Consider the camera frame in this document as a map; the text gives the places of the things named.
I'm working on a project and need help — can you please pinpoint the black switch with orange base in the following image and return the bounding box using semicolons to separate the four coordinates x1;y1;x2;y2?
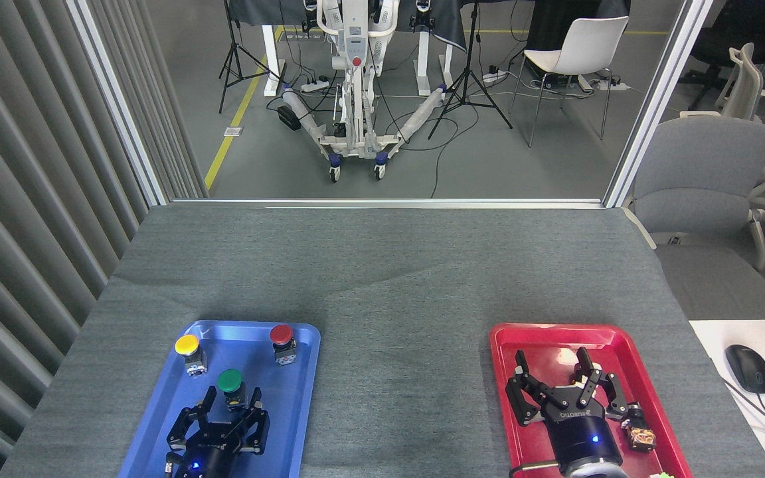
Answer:
624;402;657;452

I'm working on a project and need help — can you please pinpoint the black switch with white base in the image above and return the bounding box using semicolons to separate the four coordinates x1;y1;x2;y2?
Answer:
570;362;604;386

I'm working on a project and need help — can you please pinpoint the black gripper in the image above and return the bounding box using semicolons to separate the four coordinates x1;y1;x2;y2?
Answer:
505;347;631;473
167;386;271;478

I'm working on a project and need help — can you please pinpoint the green push button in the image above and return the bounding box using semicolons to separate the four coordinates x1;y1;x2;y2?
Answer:
216;370;249;409

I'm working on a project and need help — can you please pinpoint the black computer mouse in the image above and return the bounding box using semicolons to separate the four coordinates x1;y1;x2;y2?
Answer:
725;345;765;395

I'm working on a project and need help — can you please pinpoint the silver frame rail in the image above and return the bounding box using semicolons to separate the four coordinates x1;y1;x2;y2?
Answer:
170;197;606;209

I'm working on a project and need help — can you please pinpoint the white office chair with headrest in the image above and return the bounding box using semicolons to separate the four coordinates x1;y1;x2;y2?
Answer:
680;43;765;123

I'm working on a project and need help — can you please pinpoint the silver frame post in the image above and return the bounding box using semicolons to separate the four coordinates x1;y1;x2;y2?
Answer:
603;0;715;208
67;0;169;206

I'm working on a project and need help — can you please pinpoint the yellow push button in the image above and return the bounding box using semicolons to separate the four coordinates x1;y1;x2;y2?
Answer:
175;334;209;377

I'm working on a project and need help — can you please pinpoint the black mouse cable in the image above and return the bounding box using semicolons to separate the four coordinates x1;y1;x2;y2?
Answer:
721;378;765;459

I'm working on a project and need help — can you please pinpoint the red push button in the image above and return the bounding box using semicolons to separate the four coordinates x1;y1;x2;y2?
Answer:
270;324;298;366

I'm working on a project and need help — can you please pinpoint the white desk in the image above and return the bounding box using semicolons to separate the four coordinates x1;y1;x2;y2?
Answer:
688;320;765;478

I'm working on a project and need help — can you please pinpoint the grey office chair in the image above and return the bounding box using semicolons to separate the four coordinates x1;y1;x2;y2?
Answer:
624;116;765;321

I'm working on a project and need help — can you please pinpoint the white table leg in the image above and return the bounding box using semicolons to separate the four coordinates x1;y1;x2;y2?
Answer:
416;30;455;96
262;25;287;97

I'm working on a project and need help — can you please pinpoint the white plastic chair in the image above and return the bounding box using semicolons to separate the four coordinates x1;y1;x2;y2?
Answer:
510;16;630;148

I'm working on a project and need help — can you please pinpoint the black tripod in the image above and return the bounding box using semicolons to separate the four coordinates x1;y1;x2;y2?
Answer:
218;0;284;114
428;0;513;140

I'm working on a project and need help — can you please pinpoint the blue plastic tray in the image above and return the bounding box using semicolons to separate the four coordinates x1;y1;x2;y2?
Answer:
117;320;322;478

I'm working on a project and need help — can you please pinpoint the black office chair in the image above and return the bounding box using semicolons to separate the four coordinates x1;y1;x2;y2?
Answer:
678;0;765;110

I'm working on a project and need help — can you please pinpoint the white wheeled stand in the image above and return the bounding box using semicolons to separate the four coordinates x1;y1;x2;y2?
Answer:
282;0;448;183

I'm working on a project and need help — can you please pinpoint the red plastic tray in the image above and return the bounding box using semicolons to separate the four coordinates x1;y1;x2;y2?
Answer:
489;323;694;478

